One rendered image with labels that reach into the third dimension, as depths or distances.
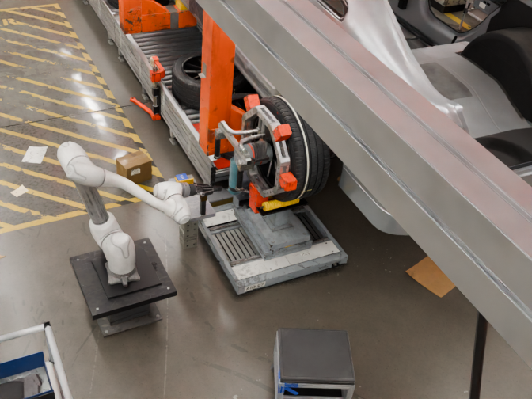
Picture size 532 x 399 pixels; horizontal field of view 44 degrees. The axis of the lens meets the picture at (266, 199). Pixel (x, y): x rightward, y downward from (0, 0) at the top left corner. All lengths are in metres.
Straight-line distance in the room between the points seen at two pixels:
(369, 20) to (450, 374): 2.12
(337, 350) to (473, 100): 2.04
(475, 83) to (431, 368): 2.00
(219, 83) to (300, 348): 1.75
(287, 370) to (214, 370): 0.56
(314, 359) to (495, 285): 3.02
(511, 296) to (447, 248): 0.09
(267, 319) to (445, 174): 3.59
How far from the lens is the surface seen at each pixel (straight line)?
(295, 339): 3.74
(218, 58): 4.24
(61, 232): 4.84
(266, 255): 4.44
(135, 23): 6.16
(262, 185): 4.27
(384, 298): 4.53
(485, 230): 0.68
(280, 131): 3.80
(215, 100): 4.38
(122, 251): 3.87
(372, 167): 0.81
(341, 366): 3.67
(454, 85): 4.86
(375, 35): 3.67
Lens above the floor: 3.21
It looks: 39 degrees down
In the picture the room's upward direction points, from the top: 7 degrees clockwise
